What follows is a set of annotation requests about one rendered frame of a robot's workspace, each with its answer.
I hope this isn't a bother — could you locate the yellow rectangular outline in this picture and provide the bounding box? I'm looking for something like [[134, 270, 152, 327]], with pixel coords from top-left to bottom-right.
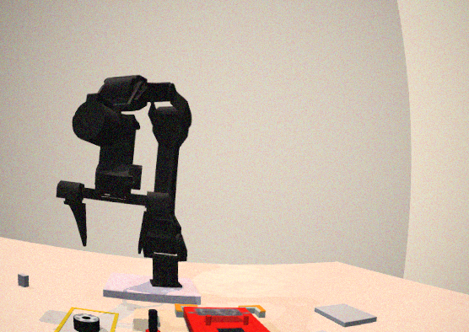
[[54, 307, 119, 332]]

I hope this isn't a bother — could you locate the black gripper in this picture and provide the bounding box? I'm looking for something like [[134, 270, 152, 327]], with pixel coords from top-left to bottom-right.
[[56, 149, 173, 254]]

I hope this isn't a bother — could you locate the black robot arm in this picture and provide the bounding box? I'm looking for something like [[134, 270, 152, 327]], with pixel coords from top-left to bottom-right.
[[73, 75, 192, 288]]

